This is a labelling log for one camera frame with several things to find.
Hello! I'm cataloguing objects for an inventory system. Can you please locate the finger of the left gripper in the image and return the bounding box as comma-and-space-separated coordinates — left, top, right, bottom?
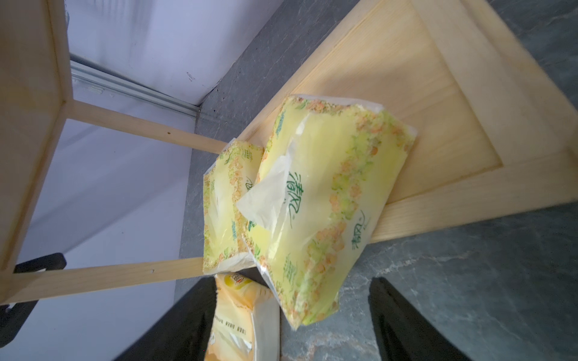
0, 252, 68, 348

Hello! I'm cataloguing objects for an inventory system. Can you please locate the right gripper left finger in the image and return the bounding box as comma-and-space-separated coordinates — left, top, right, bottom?
117, 277, 217, 360

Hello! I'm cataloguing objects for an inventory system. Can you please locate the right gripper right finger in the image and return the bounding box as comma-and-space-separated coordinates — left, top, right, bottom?
368, 278, 470, 361

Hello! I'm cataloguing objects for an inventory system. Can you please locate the green tissue pack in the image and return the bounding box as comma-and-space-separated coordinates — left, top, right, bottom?
237, 95, 417, 329
203, 138, 263, 275

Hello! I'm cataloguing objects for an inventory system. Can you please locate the wooden two-tier shelf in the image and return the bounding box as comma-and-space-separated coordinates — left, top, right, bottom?
0, 0, 578, 305

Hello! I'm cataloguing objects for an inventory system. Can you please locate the left orange tissue pack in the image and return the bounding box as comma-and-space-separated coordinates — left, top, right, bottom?
205, 273, 281, 360

